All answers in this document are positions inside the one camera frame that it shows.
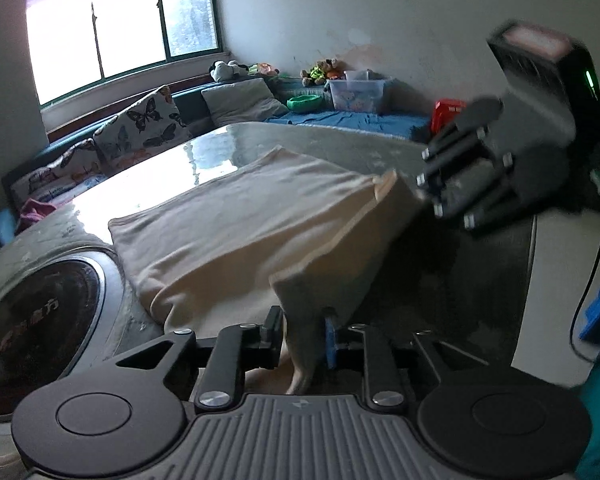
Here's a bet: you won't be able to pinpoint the round built-in induction cooker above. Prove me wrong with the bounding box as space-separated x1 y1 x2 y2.
0 242 131 416

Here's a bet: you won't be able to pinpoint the cream cloth garment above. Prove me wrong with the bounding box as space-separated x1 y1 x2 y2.
108 145 426 396

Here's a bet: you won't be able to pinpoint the clear plastic storage box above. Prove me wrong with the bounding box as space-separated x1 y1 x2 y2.
327 70 396 115

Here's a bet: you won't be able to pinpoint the blue sofa cover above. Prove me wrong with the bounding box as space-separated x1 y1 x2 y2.
265 109 431 141

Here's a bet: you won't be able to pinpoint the blue sofa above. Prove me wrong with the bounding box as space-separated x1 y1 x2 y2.
0 74 433 261

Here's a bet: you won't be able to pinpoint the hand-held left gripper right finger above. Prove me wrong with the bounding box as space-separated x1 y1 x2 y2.
324 310 487 409

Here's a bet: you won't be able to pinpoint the green plastic basin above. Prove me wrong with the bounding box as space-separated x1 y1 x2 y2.
286 94 325 112

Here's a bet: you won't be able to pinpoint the red plastic stool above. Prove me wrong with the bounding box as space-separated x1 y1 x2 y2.
430 99 468 133

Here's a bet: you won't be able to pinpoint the grey pillow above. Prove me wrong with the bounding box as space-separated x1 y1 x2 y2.
201 77 291 128

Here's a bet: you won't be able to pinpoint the window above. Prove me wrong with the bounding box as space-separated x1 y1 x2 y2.
26 0 226 111

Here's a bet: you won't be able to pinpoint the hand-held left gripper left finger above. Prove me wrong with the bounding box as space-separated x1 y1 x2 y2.
114 305 287 411

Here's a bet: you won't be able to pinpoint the square butterfly print pillow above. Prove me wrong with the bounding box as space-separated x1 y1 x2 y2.
94 85 193 171

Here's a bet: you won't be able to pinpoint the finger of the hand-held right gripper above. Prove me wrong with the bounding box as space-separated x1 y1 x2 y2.
430 157 536 239
416 96 505 188

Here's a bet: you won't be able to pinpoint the panda plush toy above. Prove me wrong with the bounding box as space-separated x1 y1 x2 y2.
209 60 250 82

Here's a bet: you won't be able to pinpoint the brown and green plush toys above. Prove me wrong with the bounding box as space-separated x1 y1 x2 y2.
300 58 343 86

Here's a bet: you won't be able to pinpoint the pink cloth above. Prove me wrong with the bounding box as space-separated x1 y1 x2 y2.
19 197 58 228

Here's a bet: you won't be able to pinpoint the long butterfly print pillow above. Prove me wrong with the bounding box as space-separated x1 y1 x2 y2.
5 137 108 211

